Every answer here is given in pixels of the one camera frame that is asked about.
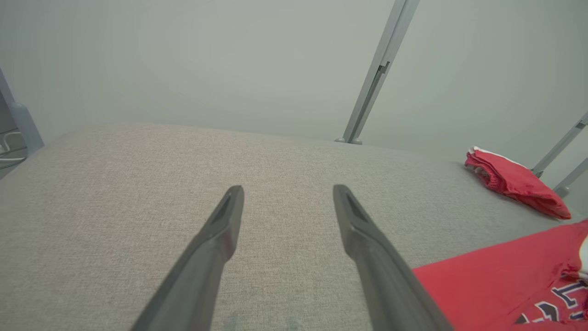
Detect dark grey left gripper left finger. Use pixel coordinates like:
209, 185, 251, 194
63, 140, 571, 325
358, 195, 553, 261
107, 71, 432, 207
131, 185, 245, 331

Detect red shorts with white stripe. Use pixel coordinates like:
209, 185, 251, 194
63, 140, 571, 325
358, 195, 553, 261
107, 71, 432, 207
464, 146, 571, 220

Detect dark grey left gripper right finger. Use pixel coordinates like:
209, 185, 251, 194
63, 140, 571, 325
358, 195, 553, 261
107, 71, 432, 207
333, 184, 454, 331

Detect grey corner partition post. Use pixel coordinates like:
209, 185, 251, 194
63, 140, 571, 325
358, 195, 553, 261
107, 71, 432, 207
554, 159, 588, 198
531, 113, 588, 178

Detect red basketball jersey white sleeves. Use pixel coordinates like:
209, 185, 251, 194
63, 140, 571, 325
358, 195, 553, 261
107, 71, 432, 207
412, 220, 588, 331

